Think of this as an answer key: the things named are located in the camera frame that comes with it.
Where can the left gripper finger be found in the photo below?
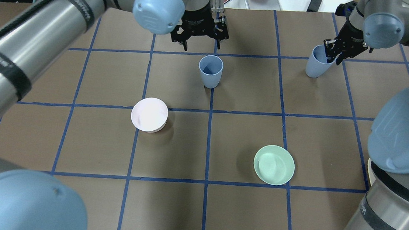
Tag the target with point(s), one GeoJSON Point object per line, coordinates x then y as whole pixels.
{"type": "Point", "coordinates": [180, 36]}
{"type": "Point", "coordinates": [220, 30]}

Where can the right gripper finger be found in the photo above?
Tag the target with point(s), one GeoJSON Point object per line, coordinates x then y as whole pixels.
{"type": "Point", "coordinates": [345, 54]}
{"type": "Point", "coordinates": [331, 50]}

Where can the blue cup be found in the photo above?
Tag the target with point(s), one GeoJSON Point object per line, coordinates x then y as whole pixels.
{"type": "Point", "coordinates": [211, 68]}
{"type": "Point", "coordinates": [318, 62]}

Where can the green bowl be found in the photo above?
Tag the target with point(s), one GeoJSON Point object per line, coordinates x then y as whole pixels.
{"type": "Point", "coordinates": [274, 165]}

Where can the black power adapter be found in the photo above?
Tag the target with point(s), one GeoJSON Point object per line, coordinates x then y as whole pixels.
{"type": "Point", "coordinates": [314, 5]}

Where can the pink bowl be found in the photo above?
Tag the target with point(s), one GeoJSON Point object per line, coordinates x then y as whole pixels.
{"type": "Point", "coordinates": [149, 115]}

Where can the clear tray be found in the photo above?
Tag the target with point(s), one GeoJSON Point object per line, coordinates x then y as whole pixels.
{"type": "Point", "coordinates": [262, 4]}

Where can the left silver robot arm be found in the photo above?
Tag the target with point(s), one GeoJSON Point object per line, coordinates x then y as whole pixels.
{"type": "Point", "coordinates": [29, 45]}

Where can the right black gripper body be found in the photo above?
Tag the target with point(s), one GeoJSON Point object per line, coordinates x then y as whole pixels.
{"type": "Point", "coordinates": [351, 36]}

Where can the cream toaster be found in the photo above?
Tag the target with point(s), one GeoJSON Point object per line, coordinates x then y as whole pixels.
{"type": "Point", "coordinates": [369, 171]}

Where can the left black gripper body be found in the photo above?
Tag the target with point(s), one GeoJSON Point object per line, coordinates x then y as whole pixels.
{"type": "Point", "coordinates": [196, 19]}

